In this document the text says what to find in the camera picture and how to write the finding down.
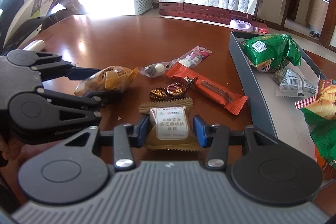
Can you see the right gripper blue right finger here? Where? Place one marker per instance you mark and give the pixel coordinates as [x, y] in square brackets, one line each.
[216, 138]

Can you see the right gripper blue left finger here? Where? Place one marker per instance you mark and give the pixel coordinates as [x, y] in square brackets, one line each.
[125, 137]

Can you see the long orange-red snack bar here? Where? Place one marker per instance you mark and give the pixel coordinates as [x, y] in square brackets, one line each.
[231, 101]

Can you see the olive pastry packet white label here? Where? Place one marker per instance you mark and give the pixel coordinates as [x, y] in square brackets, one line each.
[169, 125]

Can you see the clear peanut snack bag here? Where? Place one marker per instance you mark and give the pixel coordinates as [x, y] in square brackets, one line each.
[112, 78]

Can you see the red gold foil candy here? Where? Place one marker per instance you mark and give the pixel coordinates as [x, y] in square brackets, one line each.
[174, 91]

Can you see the grey cardboard box tray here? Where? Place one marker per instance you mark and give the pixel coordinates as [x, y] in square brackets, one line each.
[274, 114]

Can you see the small clear candy packet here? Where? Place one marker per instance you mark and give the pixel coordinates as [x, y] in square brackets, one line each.
[155, 70]

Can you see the pink clear candy packet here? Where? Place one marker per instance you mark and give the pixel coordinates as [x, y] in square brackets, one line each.
[193, 57]

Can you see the white-grey seed packets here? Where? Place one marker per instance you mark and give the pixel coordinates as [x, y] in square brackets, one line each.
[292, 84]

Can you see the dark green snack bag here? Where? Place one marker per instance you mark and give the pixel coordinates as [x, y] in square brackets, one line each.
[271, 53]

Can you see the green chips bag with picture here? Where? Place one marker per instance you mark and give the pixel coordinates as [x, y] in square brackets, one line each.
[319, 114]

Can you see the orange square snack packet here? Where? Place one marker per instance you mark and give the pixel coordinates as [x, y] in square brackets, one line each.
[327, 170]

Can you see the person's left hand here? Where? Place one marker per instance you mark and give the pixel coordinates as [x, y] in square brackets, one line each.
[14, 149]

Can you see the white remote control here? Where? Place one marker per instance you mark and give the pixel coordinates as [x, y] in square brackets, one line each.
[36, 46]

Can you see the electric scooter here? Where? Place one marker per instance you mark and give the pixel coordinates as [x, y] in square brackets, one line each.
[22, 20]

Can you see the purple white floor bottle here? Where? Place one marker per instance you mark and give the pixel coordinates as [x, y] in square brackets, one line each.
[242, 26]

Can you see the red floor scale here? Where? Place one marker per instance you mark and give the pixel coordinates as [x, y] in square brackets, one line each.
[259, 26]

